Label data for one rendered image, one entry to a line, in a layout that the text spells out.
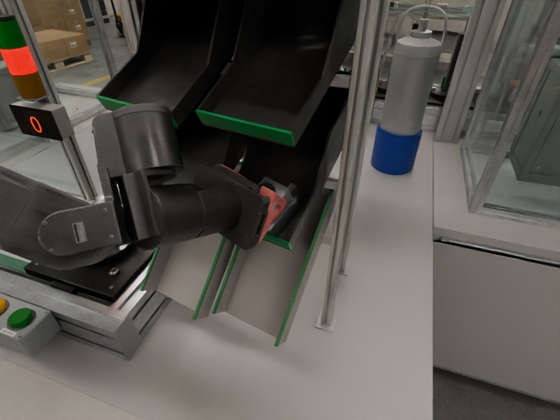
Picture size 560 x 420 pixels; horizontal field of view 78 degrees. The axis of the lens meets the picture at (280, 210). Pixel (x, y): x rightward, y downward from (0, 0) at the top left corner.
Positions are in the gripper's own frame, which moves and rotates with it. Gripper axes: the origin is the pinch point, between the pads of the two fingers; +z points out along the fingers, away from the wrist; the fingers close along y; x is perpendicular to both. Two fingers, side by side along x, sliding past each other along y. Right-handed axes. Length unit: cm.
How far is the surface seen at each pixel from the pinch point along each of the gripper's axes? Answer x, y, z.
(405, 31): -179, 231, 686
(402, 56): -33, 14, 74
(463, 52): -45, 5, 109
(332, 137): -10.0, -2.4, 7.7
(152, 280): 26.5, 19.6, 1.7
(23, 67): -1, 63, -4
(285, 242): 4.4, -4.6, 0.4
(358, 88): -17.0, -4.1, 6.3
